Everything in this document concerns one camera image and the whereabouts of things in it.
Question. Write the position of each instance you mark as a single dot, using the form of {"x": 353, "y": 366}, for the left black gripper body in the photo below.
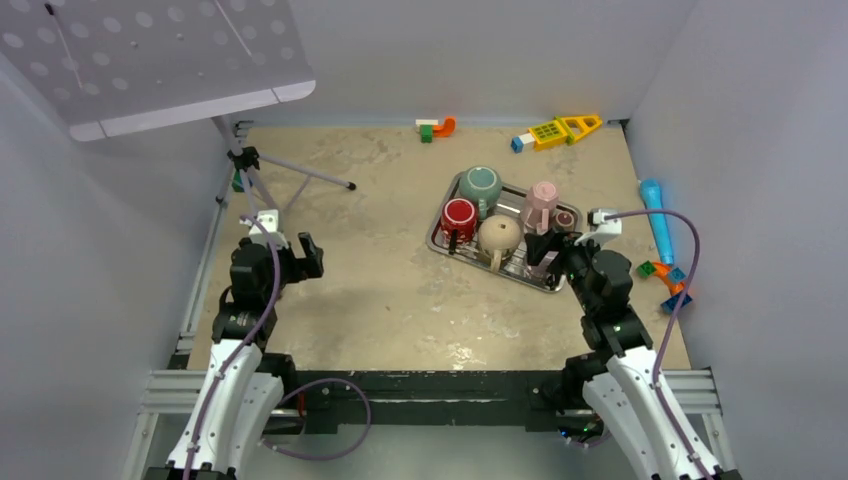
{"x": 291, "y": 270}

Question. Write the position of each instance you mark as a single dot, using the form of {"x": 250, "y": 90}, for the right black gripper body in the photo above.
{"x": 574, "y": 259}

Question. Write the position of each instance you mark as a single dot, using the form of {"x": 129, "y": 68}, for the small dark brown mug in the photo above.
{"x": 566, "y": 220}

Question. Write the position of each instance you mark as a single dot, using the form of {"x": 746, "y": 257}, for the beige mug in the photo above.
{"x": 499, "y": 236}

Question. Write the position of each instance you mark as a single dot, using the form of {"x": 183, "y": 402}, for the pink mug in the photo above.
{"x": 539, "y": 206}

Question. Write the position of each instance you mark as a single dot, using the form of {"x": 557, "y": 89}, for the teal green mug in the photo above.
{"x": 482, "y": 186}

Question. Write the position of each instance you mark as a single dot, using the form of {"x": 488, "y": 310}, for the red mug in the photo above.
{"x": 457, "y": 223}

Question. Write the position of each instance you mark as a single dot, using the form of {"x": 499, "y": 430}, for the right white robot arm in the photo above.
{"x": 620, "y": 378}

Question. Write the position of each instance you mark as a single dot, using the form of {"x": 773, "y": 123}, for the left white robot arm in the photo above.
{"x": 243, "y": 382}

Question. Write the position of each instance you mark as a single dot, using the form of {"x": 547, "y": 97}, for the silver metal tray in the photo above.
{"x": 515, "y": 268}

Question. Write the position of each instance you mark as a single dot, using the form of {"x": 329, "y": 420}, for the orange blue toy blocks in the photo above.
{"x": 672, "y": 277}

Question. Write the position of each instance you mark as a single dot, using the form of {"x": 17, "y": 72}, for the blue white toy block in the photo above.
{"x": 521, "y": 143}

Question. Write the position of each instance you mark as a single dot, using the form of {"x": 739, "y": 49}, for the blue toy microphone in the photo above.
{"x": 651, "y": 194}

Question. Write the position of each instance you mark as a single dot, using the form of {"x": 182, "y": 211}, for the yellow toy phone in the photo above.
{"x": 551, "y": 134}

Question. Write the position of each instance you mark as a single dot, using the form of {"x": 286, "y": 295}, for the grey tripod stand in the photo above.
{"x": 244, "y": 167}

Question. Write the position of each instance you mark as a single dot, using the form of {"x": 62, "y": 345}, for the orange triangle toy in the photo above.
{"x": 578, "y": 127}

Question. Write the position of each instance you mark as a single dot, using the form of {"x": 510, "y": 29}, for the orange green toy pieces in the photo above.
{"x": 429, "y": 129}

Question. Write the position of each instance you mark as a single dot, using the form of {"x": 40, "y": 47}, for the white perforated board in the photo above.
{"x": 109, "y": 68}

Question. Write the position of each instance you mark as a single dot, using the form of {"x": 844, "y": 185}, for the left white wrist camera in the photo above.
{"x": 270, "y": 220}

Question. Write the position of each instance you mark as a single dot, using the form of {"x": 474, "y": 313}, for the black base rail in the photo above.
{"x": 321, "y": 402}

